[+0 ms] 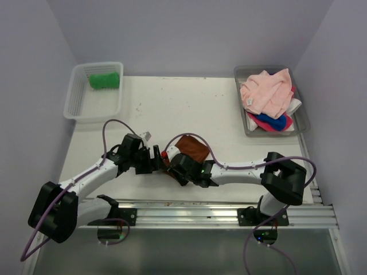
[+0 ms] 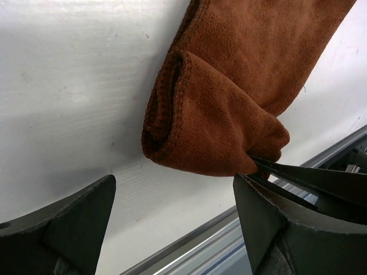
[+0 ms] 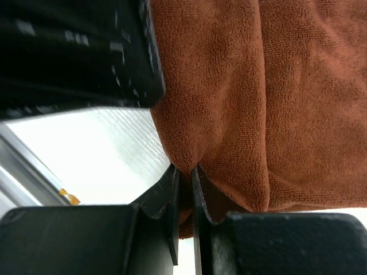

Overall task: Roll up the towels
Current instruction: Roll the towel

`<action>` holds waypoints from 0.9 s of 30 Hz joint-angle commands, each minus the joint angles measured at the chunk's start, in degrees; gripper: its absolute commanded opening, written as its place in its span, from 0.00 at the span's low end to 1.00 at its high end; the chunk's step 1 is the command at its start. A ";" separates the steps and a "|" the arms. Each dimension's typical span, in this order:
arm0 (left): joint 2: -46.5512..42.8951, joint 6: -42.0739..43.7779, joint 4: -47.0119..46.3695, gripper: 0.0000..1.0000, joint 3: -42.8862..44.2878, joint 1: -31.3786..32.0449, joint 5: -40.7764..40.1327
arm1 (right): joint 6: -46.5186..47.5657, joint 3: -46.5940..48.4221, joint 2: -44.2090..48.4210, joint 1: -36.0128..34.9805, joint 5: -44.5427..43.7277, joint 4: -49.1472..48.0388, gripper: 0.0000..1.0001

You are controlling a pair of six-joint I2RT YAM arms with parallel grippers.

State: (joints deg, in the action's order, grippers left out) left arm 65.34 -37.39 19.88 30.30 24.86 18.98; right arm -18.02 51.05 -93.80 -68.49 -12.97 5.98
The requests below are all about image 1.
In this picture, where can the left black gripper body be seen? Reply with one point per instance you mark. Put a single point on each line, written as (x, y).
(135, 157)

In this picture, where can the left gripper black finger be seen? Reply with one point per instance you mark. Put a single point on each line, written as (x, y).
(156, 161)
(142, 162)

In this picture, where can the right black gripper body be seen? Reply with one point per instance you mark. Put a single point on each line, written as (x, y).
(182, 180)

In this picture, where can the brown towel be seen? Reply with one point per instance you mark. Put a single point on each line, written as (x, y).
(192, 147)

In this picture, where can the green towel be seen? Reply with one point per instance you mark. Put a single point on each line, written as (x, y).
(104, 81)

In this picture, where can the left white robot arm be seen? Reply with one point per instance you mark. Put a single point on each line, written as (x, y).
(60, 207)

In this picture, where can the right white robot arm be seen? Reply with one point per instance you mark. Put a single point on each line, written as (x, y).
(283, 179)

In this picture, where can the white plastic basket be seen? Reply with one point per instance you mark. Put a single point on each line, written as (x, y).
(85, 104)

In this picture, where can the magenta towel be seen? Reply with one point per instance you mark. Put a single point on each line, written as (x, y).
(273, 116)

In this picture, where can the blue towel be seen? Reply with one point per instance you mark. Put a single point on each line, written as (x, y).
(277, 124)

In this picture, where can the light pink towel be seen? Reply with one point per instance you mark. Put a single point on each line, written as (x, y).
(266, 93)

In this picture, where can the grey plastic tray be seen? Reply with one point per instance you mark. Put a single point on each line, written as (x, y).
(300, 118)

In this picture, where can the white towel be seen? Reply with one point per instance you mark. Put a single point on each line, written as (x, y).
(253, 123)

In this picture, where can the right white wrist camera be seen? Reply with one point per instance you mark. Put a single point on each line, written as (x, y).
(169, 153)

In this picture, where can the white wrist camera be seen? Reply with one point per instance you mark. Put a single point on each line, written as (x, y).
(169, 153)
(146, 136)

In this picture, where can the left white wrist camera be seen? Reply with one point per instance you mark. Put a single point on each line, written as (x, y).
(146, 136)

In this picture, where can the aluminium mounting rail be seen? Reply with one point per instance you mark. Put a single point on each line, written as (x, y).
(205, 215)

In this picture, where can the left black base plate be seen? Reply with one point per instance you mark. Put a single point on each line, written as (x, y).
(126, 216)

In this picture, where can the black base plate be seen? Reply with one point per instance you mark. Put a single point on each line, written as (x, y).
(126, 216)
(251, 216)

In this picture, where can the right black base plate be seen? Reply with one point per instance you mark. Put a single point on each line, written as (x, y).
(251, 216)

